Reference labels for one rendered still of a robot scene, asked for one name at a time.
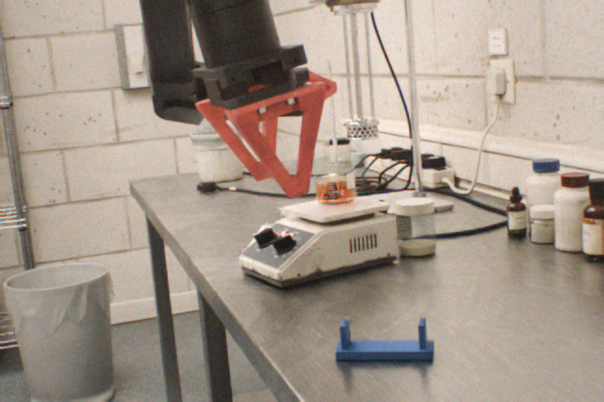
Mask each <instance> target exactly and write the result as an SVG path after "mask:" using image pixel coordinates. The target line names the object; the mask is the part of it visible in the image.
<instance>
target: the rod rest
mask: <svg viewBox="0 0 604 402"><path fill-rule="evenodd" d="M340 328H341V341H340V342H339V344H338V346H337V348H336V351H335V355H336V360H433V356H434V350H435V346H434V341H432V340H428V335H427V319H426V317H421V318H420V324H419V325H418V329H419V340H392V341H351V331H350V319H349V318H344V324H343V325H341V326H340Z"/></svg>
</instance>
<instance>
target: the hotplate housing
mask: <svg viewBox="0 0 604 402"><path fill-rule="evenodd" d="M277 223H279V224H283V225H285V226H291V227H295V228H298V229H302V230H305V231H308V232H311V233H315V235H314V236H313V237H312V238H311V239H310V240H309V241H308V242H307V243H306V244H304V245H303V246H302V247H301V248H300V249H299V250H298V251H297V252H296V253H295V254H293V255H292V256H291V257H290V258H289V259H288V260H287V261H286V262H285V263H283V264H282V265H281V266H280V267H279V268H276V267H273V266H271V265H268V264H265V263H263V262H260V261H258V260H253V259H251V258H249V257H247V256H244V255H243V254H242V253H241V254H242V255H241V257H240V265H241V266H242V271H243V272H246V273H248V274H250V275H252V276H256V277H258V278H260V279H263V280H265V281H268V282H270V283H272V284H275V285H277V286H278V287H281V288H283V287H287V286H292V285H294V284H299V283H303V282H307V281H311V280H315V279H319V278H323V277H327V276H335V275H338V274H342V273H347V272H351V271H355V270H359V269H363V268H367V267H371V266H375V265H380V264H384V263H387V262H391V261H396V260H397V255H396V254H397V253H398V244H397V230H396V218H394V217H393V215H388V214H384V213H379V212H376V213H371V214H366V215H362V216H357V217H352V218H347V219H343V220H338V221H333V222H327V223H320V222H316V221H312V220H310V219H306V218H302V217H298V216H294V217H288V218H283V219H281V220H280V221H277Z"/></svg>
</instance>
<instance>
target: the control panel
mask: <svg viewBox="0 0 604 402"><path fill-rule="evenodd" d="M271 228H272V229H273V230H274V232H275V233H276V234H277V237H281V236H283V235H281V233H282V232H283V231H286V233H285V234H284V235H286V234H288V233H293V237H294V239H296V245H295V247H294V248H293V249H292V250H291V251H289V252H288V253H286V254H283V255H279V254H278V253H277V251H276V249H275V248H274V247H273V245H272V244H271V245H269V246H268V247H265V248H259V244H258V243H257V242H254V243H253V244H251V245H250V246H249V247H248V248H247V249H246V250H245V251H243V252H242V254H243V255H244V256H247V257H249V258H251V259H253V260H258V261H260V262H263V263H265V264H268V265H271V266H273V267H276V268H279V267H280V266H281V265H282V264H283V263H285V262H286V261H287V260H288V259H289V258H290V257H291V256H292V255H293V254H295V253H296V252H297V251H298V250H299V249H300V248H301V247H302V246H303V245H304V244H306V243H307V242H308V241H309V240H310V239H311V238H312V237H313V236H314V235H315V233H311V232H308V231H305V230H302V229H298V228H295V227H291V226H285V225H283V224H279V223H275V224H274V225H273V226H272V227H271Z"/></svg>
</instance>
